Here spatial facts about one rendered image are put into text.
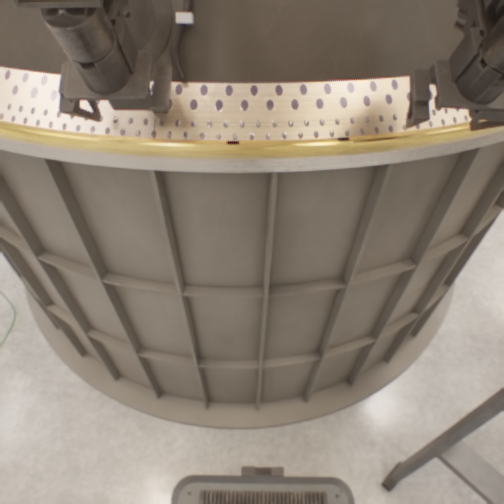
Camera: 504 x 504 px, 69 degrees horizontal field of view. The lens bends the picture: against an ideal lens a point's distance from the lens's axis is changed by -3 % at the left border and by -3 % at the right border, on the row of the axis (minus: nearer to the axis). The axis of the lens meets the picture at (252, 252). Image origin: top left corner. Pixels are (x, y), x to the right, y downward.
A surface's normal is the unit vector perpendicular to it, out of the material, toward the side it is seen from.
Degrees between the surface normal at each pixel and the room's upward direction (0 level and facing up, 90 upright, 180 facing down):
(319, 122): 43
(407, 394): 0
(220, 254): 90
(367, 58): 62
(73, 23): 30
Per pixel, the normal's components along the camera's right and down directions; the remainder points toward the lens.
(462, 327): 0.01, -0.66
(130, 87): 0.00, -0.20
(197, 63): -0.02, 0.36
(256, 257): 0.04, 0.75
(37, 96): -0.18, 0.01
